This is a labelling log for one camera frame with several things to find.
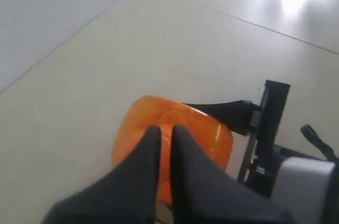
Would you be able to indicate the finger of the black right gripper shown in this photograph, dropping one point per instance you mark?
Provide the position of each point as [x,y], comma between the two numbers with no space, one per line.
[237,115]

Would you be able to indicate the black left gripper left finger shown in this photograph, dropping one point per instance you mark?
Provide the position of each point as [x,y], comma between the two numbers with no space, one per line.
[127,194]

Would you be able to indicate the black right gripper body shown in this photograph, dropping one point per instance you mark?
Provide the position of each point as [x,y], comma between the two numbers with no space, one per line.
[261,160]

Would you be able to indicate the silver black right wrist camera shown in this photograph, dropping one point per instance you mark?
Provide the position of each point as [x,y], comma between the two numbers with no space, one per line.
[306,186]

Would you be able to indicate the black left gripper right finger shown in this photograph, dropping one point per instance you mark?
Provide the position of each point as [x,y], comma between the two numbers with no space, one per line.
[203,193]

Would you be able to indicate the orange pump soap bottle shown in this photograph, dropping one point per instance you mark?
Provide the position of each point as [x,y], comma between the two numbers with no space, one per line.
[211,135]

